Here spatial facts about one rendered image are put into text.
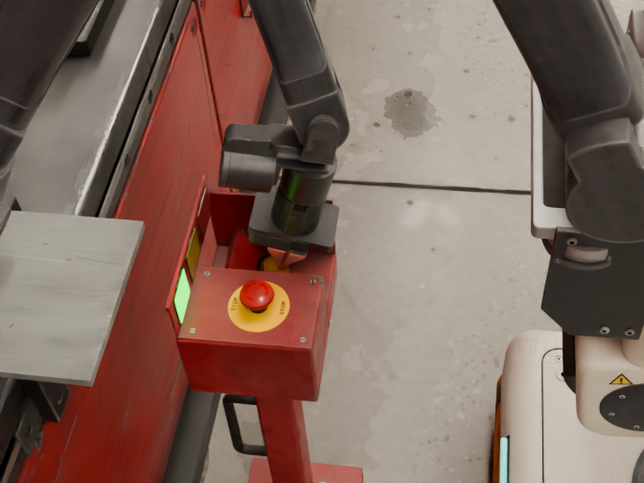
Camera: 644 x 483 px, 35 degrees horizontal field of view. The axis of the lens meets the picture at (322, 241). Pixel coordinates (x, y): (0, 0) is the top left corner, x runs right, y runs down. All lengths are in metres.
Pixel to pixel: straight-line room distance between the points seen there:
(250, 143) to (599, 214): 0.51
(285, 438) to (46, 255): 0.62
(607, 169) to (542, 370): 1.10
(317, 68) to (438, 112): 1.47
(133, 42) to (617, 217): 0.85
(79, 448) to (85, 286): 0.37
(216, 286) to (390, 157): 1.25
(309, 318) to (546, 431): 0.62
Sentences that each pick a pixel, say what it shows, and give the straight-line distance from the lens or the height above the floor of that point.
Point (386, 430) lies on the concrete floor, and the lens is 1.97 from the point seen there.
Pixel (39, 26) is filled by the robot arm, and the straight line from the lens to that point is 0.67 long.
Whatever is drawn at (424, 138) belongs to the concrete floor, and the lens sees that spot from 2.44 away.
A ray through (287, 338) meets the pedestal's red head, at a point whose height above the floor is 0.78.
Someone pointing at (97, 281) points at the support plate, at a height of 1.00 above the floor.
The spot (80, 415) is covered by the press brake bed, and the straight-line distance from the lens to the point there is 1.26.
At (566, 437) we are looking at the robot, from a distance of 1.67.
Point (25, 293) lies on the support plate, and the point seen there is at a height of 1.00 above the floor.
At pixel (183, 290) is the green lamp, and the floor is 0.81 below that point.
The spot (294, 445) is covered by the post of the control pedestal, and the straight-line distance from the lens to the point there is 1.51.
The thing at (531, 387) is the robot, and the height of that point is 0.28.
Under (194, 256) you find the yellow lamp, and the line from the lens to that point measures 1.20.
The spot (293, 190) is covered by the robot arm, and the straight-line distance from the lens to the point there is 1.12.
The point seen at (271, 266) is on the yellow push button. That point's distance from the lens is 1.27.
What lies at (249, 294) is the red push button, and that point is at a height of 0.81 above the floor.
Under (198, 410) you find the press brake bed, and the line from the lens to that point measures 1.97.
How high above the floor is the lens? 1.73
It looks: 51 degrees down
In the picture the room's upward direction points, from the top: 5 degrees counter-clockwise
